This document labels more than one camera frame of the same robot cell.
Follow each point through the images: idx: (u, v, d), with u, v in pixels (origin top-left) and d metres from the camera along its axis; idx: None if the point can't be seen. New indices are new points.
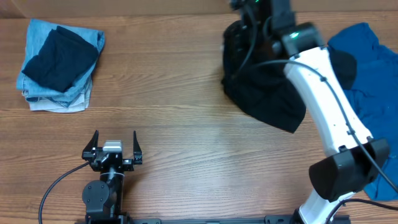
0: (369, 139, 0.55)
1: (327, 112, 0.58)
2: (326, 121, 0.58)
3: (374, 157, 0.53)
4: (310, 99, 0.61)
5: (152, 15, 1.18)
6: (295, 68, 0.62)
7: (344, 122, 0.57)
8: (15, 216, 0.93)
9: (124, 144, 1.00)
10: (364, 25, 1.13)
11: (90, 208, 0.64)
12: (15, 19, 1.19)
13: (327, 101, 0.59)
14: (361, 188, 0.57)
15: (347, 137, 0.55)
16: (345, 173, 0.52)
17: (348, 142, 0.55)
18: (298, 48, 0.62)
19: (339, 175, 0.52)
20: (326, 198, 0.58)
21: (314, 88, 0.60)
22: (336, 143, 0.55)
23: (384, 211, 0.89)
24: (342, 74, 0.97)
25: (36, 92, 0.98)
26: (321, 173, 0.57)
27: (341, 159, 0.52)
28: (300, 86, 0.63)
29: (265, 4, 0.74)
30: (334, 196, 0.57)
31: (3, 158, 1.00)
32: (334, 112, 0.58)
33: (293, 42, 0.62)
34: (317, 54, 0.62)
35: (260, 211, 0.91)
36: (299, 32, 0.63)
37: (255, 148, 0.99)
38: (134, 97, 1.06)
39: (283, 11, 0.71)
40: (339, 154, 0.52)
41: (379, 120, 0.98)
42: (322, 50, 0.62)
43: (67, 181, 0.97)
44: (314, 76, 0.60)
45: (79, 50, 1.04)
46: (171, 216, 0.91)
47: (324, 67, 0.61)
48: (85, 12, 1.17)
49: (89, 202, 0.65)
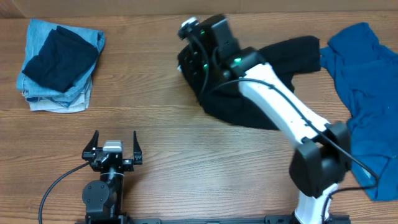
0: (328, 126, 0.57)
1: (283, 113, 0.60)
2: (283, 120, 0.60)
3: (336, 142, 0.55)
4: (270, 111, 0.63)
5: (152, 15, 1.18)
6: (246, 86, 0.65)
7: (300, 117, 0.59)
8: (16, 216, 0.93)
9: (124, 144, 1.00)
10: (364, 24, 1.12)
11: (90, 208, 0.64)
12: (15, 19, 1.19)
13: (282, 103, 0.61)
14: (336, 176, 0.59)
15: (306, 128, 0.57)
16: (312, 163, 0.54)
17: (309, 133, 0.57)
18: (245, 69, 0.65)
19: (307, 165, 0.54)
20: (307, 192, 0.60)
21: (267, 97, 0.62)
22: (298, 136, 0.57)
23: (383, 211, 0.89)
24: (308, 68, 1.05)
25: (36, 92, 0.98)
26: (295, 168, 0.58)
27: (306, 150, 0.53)
28: (257, 101, 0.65)
29: (207, 33, 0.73)
30: (313, 188, 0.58)
31: (3, 158, 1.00)
32: (290, 111, 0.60)
33: (239, 66, 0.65)
34: (260, 70, 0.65)
35: (260, 211, 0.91)
36: (242, 57, 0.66)
37: (255, 148, 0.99)
38: (134, 97, 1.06)
39: (227, 39, 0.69)
40: (303, 145, 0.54)
41: (379, 121, 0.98)
42: (265, 65, 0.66)
43: (67, 181, 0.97)
44: (263, 86, 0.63)
45: (79, 50, 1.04)
46: (171, 216, 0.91)
47: (270, 78, 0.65)
48: (85, 12, 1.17)
49: (88, 201, 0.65)
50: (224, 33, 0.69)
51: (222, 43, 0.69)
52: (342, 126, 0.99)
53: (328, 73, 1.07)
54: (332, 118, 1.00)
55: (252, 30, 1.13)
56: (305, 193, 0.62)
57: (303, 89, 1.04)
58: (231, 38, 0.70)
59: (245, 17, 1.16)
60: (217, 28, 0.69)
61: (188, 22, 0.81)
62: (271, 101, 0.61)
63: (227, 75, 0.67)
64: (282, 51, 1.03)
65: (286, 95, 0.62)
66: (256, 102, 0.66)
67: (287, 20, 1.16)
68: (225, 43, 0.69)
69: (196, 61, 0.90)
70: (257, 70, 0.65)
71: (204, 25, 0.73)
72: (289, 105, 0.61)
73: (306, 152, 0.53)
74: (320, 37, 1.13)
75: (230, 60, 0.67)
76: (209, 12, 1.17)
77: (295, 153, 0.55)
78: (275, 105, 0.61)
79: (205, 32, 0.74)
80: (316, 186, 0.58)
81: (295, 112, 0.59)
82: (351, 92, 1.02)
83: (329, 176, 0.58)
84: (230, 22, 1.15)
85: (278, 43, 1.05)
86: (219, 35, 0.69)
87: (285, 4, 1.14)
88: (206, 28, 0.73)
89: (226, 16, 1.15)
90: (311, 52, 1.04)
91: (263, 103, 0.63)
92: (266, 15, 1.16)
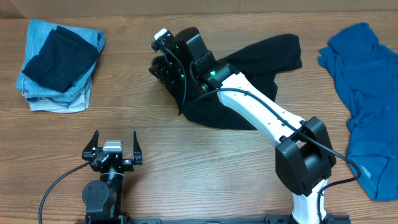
0: (302, 122, 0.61)
1: (260, 117, 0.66)
2: (262, 122, 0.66)
3: (314, 137, 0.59)
4: (249, 116, 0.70)
5: (152, 15, 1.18)
6: (224, 95, 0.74)
7: (276, 119, 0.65)
8: (16, 216, 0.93)
9: (124, 144, 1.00)
10: (364, 24, 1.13)
11: (89, 208, 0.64)
12: (14, 19, 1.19)
13: (259, 107, 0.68)
14: (322, 171, 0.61)
15: (283, 127, 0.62)
16: (293, 160, 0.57)
17: (286, 132, 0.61)
18: (221, 80, 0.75)
19: (290, 162, 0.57)
20: (297, 190, 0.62)
21: (244, 102, 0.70)
22: (277, 136, 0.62)
23: (383, 211, 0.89)
24: (289, 66, 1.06)
25: (36, 92, 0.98)
26: (281, 168, 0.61)
27: (285, 147, 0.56)
28: (237, 107, 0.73)
29: (183, 48, 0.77)
30: (302, 186, 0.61)
31: (3, 158, 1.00)
32: (265, 114, 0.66)
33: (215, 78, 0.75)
34: (236, 79, 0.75)
35: (260, 211, 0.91)
36: (216, 70, 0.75)
37: (255, 148, 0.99)
38: (134, 97, 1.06)
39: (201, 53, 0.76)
40: (282, 143, 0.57)
41: (379, 121, 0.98)
42: (237, 74, 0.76)
43: (67, 181, 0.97)
44: (239, 94, 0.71)
45: (79, 50, 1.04)
46: (171, 216, 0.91)
47: (245, 86, 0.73)
48: (85, 12, 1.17)
49: (88, 202, 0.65)
50: (197, 48, 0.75)
51: (197, 56, 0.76)
52: (342, 126, 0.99)
53: (328, 73, 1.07)
54: (333, 118, 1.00)
55: (252, 30, 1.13)
56: (295, 193, 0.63)
57: (303, 89, 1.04)
58: (204, 51, 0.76)
59: (244, 17, 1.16)
60: (190, 45, 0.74)
61: (159, 34, 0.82)
62: (247, 106, 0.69)
63: (205, 88, 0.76)
64: (262, 50, 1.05)
65: (262, 99, 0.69)
66: (235, 108, 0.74)
67: (287, 20, 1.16)
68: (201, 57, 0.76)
69: (173, 70, 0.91)
70: (232, 79, 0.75)
71: (176, 41, 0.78)
72: (264, 108, 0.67)
73: (286, 149, 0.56)
74: (320, 37, 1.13)
75: (206, 74, 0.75)
76: (209, 12, 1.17)
77: (276, 152, 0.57)
78: (252, 110, 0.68)
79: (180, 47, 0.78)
80: (303, 184, 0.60)
81: (270, 115, 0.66)
82: (350, 93, 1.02)
83: (314, 172, 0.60)
84: (231, 22, 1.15)
85: (259, 43, 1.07)
86: (193, 50, 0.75)
87: (285, 4, 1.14)
88: (180, 44, 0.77)
89: (212, 16, 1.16)
90: (291, 50, 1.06)
91: (241, 109, 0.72)
92: (265, 15, 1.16)
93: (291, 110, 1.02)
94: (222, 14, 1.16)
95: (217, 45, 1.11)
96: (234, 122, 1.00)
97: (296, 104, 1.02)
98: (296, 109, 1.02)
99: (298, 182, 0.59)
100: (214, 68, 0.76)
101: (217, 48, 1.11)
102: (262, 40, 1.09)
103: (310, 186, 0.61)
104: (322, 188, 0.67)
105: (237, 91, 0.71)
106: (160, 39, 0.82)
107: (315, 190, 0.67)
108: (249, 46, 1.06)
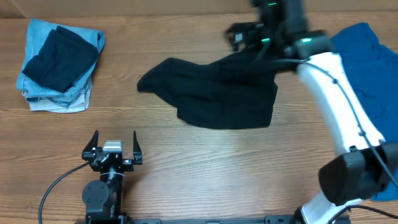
0: (381, 142, 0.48)
1: (340, 114, 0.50)
2: (337, 122, 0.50)
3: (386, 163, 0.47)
4: (320, 99, 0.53)
5: (152, 15, 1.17)
6: (305, 68, 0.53)
7: (355, 124, 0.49)
8: (16, 216, 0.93)
9: (124, 144, 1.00)
10: (364, 24, 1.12)
11: (90, 208, 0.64)
12: (15, 19, 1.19)
13: (344, 100, 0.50)
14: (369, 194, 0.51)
15: (360, 138, 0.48)
16: (351, 175, 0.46)
17: (360, 144, 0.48)
18: (313, 51, 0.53)
19: (348, 175, 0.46)
20: (332, 198, 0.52)
21: (326, 89, 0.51)
22: (345, 142, 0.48)
23: (384, 211, 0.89)
24: None
25: (36, 92, 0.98)
26: (331, 172, 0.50)
27: (351, 160, 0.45)
28: (310, 87, 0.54)
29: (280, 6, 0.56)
30: (339, 198, 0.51)
31: (3, 158, 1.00)
32: (348, 114, 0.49)
33: (306, 47, 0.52)
34: (325, 56, 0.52)
35: (260, 211, 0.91)
36: (311, 38, 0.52)
37: (255, 148, 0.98)
38: (134, 97, 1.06)
39: (298, 15, 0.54)
40: (350, 154, 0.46)
41: (379, 120, 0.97)
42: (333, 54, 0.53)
43: (67, 181, 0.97)
44: (327, 77, 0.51)
45: (79, 50, 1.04)
46: (171, 216, 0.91)
47: (335, 69, 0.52)
48: (85, 13, 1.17)
49: (89, 203, 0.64)
50: (297, 9, 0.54)
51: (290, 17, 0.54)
52: None
53: None
54: None
55: None
56: (327, 198, 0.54)
57: (303, 90, 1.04)
58: (300, 14, 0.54)
59: (244, 17, 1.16)
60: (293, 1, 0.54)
61: None
62: (329, 94, 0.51)
63: (290, 51, 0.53)
64: None
65: (353, 93, 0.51)
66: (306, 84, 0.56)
67: None
68: (296, 18, 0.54)
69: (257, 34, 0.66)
70: (321, 56, 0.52)
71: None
72: (349, 106, 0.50)
73: (352, 162, 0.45)
74: None
75: (298, 36, 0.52)
76: (210, 12, 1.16)
77: (342, 157, 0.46)
78: (333, 100, 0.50)
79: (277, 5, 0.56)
80: (344, 196, 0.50)
81: (352, 116, 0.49)
82: None
83: (361, 195, 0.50)
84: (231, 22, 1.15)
85: None
86: (290, 10, 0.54)
87: None
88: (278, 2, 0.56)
89: (214, 16, 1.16)
90: None
91: (317, 91, 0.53)
92: None
93: (291, 110, 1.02)
94: (222, 14, 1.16)
95: (217, 45, 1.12)
96: (232, 121, 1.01)
97: (296, 104, 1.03)
98: (295, 109, 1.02)
99: (340, 195, 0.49)
100: (308, 33, 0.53)
101: (217, 48, 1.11)
102: None
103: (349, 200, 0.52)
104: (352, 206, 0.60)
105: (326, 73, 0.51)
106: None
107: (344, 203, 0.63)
108: None
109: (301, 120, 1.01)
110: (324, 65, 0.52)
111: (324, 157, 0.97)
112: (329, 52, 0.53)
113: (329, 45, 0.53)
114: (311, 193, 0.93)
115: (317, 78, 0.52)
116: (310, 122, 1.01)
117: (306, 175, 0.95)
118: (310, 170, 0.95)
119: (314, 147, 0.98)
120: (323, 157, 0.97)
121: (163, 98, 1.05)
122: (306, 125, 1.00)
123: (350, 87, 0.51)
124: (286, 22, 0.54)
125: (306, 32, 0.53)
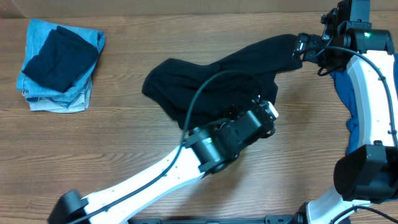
0: None
1: (374, 107, 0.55)
2: (370, 116, 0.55)
3: None
4: (361, 94, 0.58)
5: (152, 15, 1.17)
6: (356, 61, 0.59)
7: (388, 121, 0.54)
8: (16, 216, 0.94)
9: (124, 144, 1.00)
10: None
11: (254, 117, 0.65)
12: (14, 18, 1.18)
13: (380, 98, 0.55)
14: (379, 198, 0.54)
15: (388, 135, 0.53)
16: (372, 168, 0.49)
17: (385, 140, 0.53)
18: (369, 47, 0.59)
19: (364, 166, 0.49)
20: (343, 191, 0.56)
21: (370, 84, 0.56)
22: (372, 135, 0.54)
23: (383, 211, 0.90)
24: (289, 66, 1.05)
25: (36, 92, 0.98)
26: (348, 163, 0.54)
27: (372, 150, 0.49)
28: (356, 81, 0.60)
29: (342, 10, 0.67)
30: (349, 193, 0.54)
31: (4, 158, 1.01)
32: (382, 109, 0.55)
33: (365, 41, 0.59)
34: (382, 56, 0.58)
35: (260, 211, 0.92)
36: (372, 33, 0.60)
37: (255, 148, 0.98)
38: (134, 97, 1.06)
39: (360, 18, 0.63)
40: (372, 145, 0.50)
41: None
42: (390, 55, 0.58)
43: (67, 181, 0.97)
44: (374, 74, 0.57)
45: (78, 50, 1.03)
46: (171, 216, 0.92)
47: (387, 67, 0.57)
48: (84, 13, 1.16)
49: (267, 119, 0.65)
50: (362, 12, 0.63)
51: (356, 18, 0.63)
52: (342, 126, 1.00)
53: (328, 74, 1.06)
54: (332, 118, 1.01)
55: (252, 31, 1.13)
56: (337, 191, 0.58)
57: (303, 89, 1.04)
58: (365, 18, 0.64)
59: (245, 17, 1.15)
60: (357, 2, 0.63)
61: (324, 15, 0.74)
62: (371, 89, 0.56)
63: (346, 42, 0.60)
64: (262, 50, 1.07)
65: (392, 94, 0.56)
66: (353, 79, 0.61)
67: (287, 20, 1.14)
68: (357, 21, 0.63)
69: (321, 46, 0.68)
70: (380, 55, 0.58)
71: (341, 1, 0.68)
72: (385, 103, 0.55)
73: (374, 154, 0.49)
74: None
75: (360, 32, 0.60)
76: (210, 12, 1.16)
77: (362, 149, 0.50)
78: (369, 95, 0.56)
79: (340, 11, 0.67)
80: (354, 190, 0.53)
81: (385, 111, 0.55)
82: (350, 93, 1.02)
83: (373, 194, 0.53)
84: (231, 23, 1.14)
85: (257, 43, 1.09)
86: (356, 10, 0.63)
87: (286, 3, 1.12)
88: (342, 9, 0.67)
89: (214, 16, 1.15)
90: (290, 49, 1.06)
91: (360, 88, 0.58)
92: (266, 15, 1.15)
93: (291, 110, 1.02)
94: (222, 14, 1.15)
95: (217, 45, 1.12)
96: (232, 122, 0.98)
97: (296, 104, 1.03)
98: (296, 109, 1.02)
99: (351, 185, 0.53)
100: (371, 30, 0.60)
101: (218, 48, 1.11)
102: (262, 41, 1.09)
103: (358, 196, 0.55)
104: (360, 207, 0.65)
105: (375, 68, 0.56)
106: (333, 9, 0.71)
107: (351, 203, 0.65)
108: (249, 46, 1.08)
109: (302, 120, 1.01)
110: (377, 61, 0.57)
111: (324, 157, 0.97)
112: (388, 51, 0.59)
113: (387, 44, 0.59)
114: (311, 193, 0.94)
115: (363, 73, 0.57)
116: (310, 122, 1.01)
117: (305, 175, 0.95)
118: (310, 170, 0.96)
119: (314, 147, 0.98)
120: (323, 157, 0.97)
121: (160, 101, 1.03)
122: (307, 126, 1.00)
123: (393, 88, 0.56)
124: (351, 23, 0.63)
125: (371, 30, 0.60)
